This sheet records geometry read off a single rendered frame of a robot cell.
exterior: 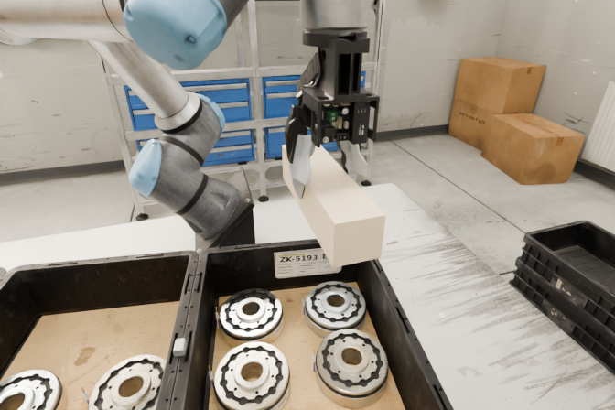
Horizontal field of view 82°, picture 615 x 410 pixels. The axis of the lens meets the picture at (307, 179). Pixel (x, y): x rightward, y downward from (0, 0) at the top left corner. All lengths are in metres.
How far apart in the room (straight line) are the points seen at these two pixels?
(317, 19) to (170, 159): 0.54
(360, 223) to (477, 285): 0.62
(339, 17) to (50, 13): 0.30
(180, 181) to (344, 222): 0.52
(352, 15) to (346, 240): 0.23
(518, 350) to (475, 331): 0.08
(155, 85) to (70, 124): 2.61
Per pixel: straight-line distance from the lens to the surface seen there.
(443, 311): 0.90
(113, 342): 0.70
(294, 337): 0.63
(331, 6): 0.38
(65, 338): 0.74
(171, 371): 0.50
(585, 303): 1.39
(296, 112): 0.44
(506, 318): 0.94
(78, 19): 0.46
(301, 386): 0.58
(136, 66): 0.78
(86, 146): 3.43
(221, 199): 0.87
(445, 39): 3.94
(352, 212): 0.41
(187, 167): 0.85
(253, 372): 0.59
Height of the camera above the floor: 1.32
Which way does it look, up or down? 27 degrees down
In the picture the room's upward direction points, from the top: straight up
